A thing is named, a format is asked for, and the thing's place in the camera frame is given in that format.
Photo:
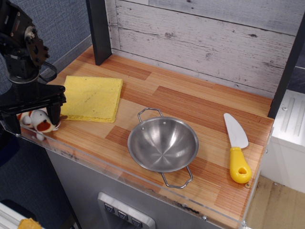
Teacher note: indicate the white knife yellow handle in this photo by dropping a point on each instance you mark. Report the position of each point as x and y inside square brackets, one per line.
[240, 171]

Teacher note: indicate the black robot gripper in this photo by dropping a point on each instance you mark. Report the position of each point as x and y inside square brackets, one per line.
[30, 96]

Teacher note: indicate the white side cabinet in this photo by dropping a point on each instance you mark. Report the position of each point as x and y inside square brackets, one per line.
[284, 160]

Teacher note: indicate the stainless steel handled bowl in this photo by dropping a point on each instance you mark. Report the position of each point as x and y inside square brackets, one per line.
[163, 144]

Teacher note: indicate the black left frame post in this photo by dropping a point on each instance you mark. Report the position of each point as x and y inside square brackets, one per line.
[99, 30]

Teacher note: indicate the silver dispenser button panel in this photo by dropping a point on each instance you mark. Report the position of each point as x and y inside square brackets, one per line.
[123, 211]

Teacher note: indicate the yellow folded cloth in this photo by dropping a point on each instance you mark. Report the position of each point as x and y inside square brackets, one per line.
[93, 99]

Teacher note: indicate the red and white plush toy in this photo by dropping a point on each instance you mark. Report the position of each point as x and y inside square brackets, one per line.
[39, 121]

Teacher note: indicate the yellow object bottom left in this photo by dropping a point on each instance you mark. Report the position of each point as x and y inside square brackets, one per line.
[29, 224]

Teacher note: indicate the clear acrylic guard rail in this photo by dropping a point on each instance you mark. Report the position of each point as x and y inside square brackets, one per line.
[201, 104]

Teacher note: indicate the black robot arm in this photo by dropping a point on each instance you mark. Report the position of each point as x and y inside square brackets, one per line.
[24, 54]

